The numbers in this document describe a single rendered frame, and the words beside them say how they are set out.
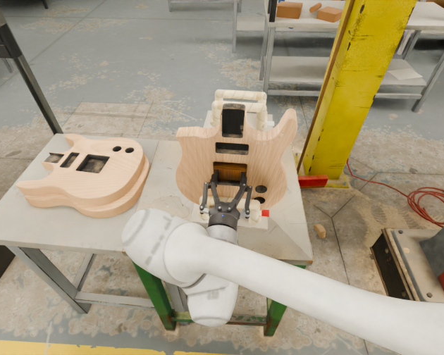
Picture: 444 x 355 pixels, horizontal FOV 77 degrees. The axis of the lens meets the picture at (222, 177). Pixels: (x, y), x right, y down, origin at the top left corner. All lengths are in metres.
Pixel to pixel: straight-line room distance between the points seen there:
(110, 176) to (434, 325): 1.01
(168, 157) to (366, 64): 1.31
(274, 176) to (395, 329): 0.53
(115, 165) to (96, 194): 0.16
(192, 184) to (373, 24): 1.38
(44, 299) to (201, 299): 1.65
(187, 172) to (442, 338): 0.68
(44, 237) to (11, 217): 0.18
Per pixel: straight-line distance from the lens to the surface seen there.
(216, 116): 1.06
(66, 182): 1.19
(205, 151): 0.79
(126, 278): 2.01
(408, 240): 2.02
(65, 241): 1.13
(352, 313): 0.44
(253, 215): 0.93
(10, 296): 2.28
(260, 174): 0.83
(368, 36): 1.91
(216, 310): 0.59
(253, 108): 1.03
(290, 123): 0.72
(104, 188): 1.10
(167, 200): 1.08
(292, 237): 0.99
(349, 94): 2.05
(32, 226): 1.23
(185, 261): 0.47
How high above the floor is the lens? 1.75
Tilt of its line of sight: 46 degrees down
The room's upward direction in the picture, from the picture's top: straight up
